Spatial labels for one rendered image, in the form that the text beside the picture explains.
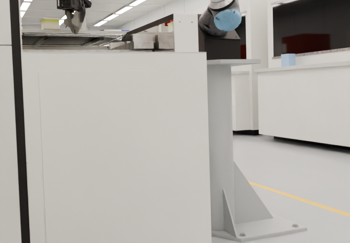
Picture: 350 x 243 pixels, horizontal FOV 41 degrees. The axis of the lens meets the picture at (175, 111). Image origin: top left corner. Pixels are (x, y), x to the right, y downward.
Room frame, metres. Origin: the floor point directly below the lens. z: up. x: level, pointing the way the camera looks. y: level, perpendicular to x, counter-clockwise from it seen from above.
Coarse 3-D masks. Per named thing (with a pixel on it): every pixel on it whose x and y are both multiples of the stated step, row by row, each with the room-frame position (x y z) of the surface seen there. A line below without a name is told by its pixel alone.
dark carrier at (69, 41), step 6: (24, 36) 1.62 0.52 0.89; (24, 42) 1.81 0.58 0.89; (30, 42) 1.82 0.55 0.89; (48, 42) 1.84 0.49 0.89; (54, 42) 1.84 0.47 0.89; (60, 42) 1.85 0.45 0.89; (66, 42) 1.86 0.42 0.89; (72, 42) 1.87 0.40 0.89; (78, 42) 1.87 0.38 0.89; (84, 42) 1.88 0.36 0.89; (102, 42) 1.90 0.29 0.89
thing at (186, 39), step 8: (176, 16) 1.63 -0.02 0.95; (184, 16) 1.64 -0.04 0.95; (192, 16) 1.65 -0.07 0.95; (176, 24) 1.63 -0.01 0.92; (184, 24) 1.64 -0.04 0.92; (192, 24) 1.65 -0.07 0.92; (176, 32) 1.63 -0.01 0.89; (184, 32) 1.64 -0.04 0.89; (192, 32) 1.65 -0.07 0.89; (176, 40) 1.63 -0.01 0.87; (184, 40) 1.64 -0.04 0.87; (192, 40) 1.65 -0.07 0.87; (176, 48) 1.63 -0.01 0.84; (184, 48) 1.64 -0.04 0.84; (192, 48) 1.65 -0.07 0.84
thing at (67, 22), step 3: (69, 12) 1.87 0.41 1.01; (69, 15) 1.87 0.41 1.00; (72, 15) 1.88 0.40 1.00; (66, 18) 1.85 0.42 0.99; (69, 18) 1.87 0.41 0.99; (66, 21) 1.85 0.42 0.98; (69, 21) 1.87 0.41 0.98; (66, 24) 1.85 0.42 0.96; (69, 24) 1.87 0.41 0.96; (72, 24) 1.88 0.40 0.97; (69, 27) 1.87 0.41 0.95; (72, 27) 1.88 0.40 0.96; (75, 27) 1.89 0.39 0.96; (72, 30) 1.88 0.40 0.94
